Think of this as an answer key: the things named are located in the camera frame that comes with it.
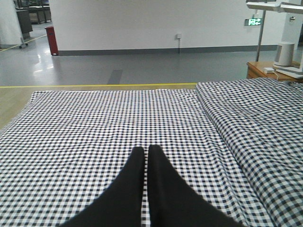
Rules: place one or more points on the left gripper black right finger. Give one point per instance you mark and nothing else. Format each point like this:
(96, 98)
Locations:
(172, 203)

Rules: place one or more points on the wooden bedside table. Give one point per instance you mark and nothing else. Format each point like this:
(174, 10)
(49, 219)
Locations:
(255, 70)

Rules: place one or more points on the green exit sign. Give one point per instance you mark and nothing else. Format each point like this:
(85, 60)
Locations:
(253, 22)

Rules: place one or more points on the grey metal pole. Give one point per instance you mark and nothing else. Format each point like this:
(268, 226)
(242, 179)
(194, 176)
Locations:
(260, 35)

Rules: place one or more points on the red cabinet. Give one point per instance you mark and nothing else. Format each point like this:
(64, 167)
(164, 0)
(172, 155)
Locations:
(52, 40)

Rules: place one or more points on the white wall socket box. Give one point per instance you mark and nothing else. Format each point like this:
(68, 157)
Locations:
(178, 36)

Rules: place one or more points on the black white checkered bed sheet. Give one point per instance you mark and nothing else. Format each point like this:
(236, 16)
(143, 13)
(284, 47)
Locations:
(66, 147)

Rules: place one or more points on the white cylindrical speaker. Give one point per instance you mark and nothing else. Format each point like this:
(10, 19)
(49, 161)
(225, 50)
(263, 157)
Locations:
(284, 54)

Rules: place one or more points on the small white charger box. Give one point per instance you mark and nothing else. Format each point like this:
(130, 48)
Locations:
(268, 70)

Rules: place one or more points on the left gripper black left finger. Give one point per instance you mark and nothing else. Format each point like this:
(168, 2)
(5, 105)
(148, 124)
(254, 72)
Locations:
(120, 204)

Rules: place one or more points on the checkered folded quilt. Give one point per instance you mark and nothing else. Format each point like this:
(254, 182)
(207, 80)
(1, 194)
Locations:
(261, 122)

